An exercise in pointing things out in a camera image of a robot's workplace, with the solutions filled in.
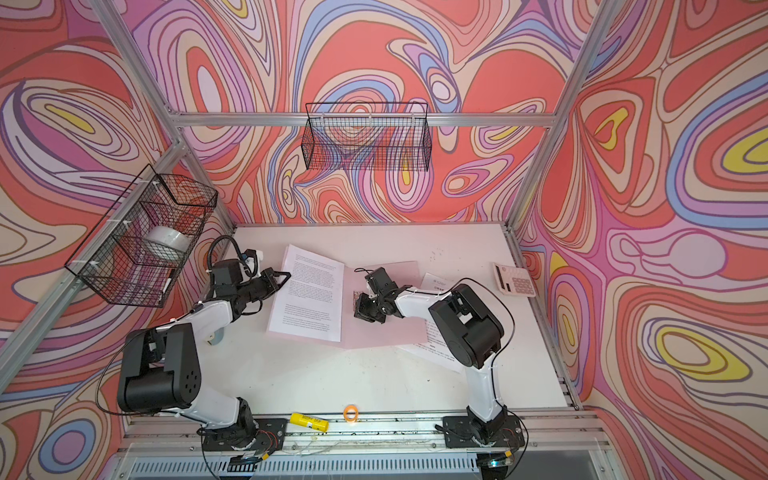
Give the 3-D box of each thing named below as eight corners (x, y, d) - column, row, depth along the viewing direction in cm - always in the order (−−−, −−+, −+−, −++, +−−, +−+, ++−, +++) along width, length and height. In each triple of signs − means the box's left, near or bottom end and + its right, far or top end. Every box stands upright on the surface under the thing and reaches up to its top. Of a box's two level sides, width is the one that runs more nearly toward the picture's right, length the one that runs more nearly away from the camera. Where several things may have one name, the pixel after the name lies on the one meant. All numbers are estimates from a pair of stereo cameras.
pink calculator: (499, 296, 101) (502, 291, 98) (491, 268, 108) (494, 262, 106) (531, 296, 101) (535, 291, 98) (521, 268, 108) (524, 262, 106)
